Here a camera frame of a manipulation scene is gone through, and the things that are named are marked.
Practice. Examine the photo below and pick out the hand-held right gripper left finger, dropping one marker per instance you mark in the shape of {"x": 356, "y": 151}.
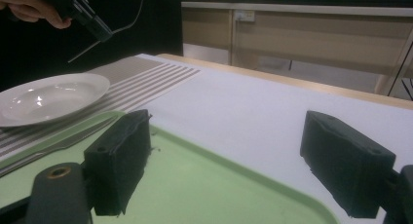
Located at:
{"x": 120, "y": 162}

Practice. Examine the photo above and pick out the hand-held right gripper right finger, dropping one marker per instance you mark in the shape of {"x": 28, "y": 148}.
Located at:
{"x": 344, "y": 165}

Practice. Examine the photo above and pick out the metal table knife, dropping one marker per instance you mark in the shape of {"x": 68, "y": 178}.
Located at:
{"x": 55, "y": 146}

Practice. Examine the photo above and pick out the green plastic tray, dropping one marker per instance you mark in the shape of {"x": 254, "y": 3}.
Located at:
{"x": 195, "y": 191}

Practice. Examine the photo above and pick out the striped woven placemat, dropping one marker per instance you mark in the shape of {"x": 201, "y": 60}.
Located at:
{"x": 139, "y": 78}

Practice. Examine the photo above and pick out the white ceramic plate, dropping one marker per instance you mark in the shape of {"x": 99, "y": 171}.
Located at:
{"x": 48, "y": 99}

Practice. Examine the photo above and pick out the beige wooden desk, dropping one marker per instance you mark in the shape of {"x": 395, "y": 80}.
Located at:
{"x": 324, "y": 35}

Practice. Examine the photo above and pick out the white wall power outlet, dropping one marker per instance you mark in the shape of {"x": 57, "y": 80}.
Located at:
{"x": 244, "y": 16}

